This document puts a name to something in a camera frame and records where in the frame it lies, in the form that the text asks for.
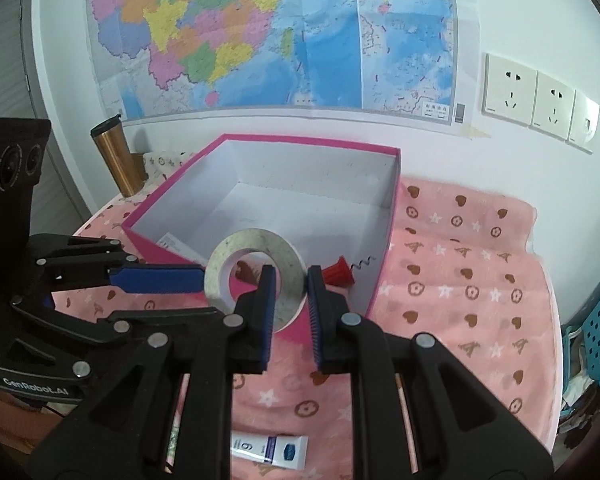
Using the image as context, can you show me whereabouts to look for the red handled corkscrew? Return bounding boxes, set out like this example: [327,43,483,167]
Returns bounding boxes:
[321,255,376,290]

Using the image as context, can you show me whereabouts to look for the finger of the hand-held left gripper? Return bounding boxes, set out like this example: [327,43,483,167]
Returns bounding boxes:
[9,300,231,377]
[27,234,207,295]

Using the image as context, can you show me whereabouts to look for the gold metal tumbler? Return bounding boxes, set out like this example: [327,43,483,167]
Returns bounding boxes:
[90,115,146,197]

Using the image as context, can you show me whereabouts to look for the cream printed cloth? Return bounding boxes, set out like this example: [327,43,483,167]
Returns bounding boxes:
[142,150,201,181]

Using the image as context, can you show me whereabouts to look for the white wall socket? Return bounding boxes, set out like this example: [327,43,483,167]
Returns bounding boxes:
[482,52,538,121]
[530,72,577,138]

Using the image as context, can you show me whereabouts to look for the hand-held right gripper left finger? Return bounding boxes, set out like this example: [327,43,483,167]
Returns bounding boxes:
[30,265,275,480]

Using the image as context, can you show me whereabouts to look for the white wall faceplate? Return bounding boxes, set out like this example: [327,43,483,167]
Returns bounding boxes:
[567,91,600,153]

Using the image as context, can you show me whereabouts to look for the pink printed cloth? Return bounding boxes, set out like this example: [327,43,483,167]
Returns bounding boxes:
[50,175,563,480]

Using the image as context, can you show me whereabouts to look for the pink cardboard box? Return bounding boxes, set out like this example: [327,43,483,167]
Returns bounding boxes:
[121,133,403,346]

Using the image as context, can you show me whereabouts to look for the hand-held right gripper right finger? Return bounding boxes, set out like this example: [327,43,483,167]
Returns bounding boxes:
[306,266,556,480]

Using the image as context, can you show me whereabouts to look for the white tape roll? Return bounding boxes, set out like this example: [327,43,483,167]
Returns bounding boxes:
[204,228,307,333]

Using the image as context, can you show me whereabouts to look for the white blue ointment tube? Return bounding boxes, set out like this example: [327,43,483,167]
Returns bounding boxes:
[230,432,310,471]

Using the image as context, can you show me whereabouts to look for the colourful wall map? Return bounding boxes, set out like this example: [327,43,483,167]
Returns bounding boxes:
[85,0,468,128]

